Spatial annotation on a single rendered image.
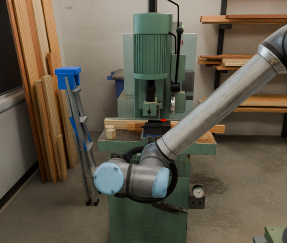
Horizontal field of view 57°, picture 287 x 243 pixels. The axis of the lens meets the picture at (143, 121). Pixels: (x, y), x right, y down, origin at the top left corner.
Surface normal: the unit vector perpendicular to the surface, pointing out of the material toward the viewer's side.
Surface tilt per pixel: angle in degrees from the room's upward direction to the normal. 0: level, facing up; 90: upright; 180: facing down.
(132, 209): 90
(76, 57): 90
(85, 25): 90
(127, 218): 90
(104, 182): 70
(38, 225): 0
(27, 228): 0
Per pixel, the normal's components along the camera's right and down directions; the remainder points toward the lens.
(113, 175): -0.16, -0.03
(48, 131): 1.00, -0.02
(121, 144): -0.07, 0.32
